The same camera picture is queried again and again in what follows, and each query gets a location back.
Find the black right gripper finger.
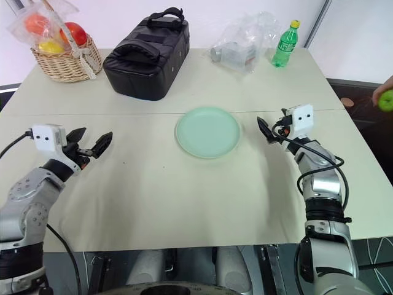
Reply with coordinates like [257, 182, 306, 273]
[256, 116, 274, 144]

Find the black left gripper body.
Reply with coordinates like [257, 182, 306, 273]
[62, 141, 93, 170]

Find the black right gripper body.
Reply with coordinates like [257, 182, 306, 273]
[266, 116, 294, 145]

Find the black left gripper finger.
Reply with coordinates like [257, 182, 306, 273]
[66, 127, 87, 144]
[90, 132, 114, 160]

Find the green apple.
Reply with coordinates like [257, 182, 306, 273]
[377, 89, 393, 112]

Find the light green round plate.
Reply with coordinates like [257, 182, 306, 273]
[174, 106, 242, 159]

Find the red tomato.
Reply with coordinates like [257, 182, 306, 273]
[24, 13, 50, 34]

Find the person's bare hand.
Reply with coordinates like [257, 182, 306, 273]
[372, 73, 393, 108]

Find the cream table cloth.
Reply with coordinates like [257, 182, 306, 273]
[0, 108, 393, 254]

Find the woven wicker basket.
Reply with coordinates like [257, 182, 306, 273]
[30, 0, 104, 84]

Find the green plastic soda bottle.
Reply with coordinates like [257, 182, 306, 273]
[271, 19, 302, 69]

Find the clear crumpled plastic bag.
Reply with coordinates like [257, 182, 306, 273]
[201, 11, 282, 75]

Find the black padded carry bag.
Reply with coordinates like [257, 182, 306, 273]
[102, 7, 191, 102]

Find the yellow lemon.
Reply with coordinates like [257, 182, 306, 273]
[37, 39, 66, 54]

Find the red apple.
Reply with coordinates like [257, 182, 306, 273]
[59, 22, 88, 47]

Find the black metal strut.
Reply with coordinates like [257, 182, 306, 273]
[260, 245, 290, 295]
[87, 255, 112, 295]

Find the white rounded leg cover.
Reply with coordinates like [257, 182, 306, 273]
[126, 248, 164, 286]
[216, 245, 256, 293]

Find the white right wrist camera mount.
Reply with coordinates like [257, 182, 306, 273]
[282, 104, 316, 140]

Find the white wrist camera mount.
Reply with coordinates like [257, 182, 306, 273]
[31, 124, 67, 153]
[282, 104, 316, 140]

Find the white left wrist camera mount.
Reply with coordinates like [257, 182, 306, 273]
[31, 124, 67, 153]

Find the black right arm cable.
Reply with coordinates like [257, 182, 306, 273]
[274, 134, 352, 222]

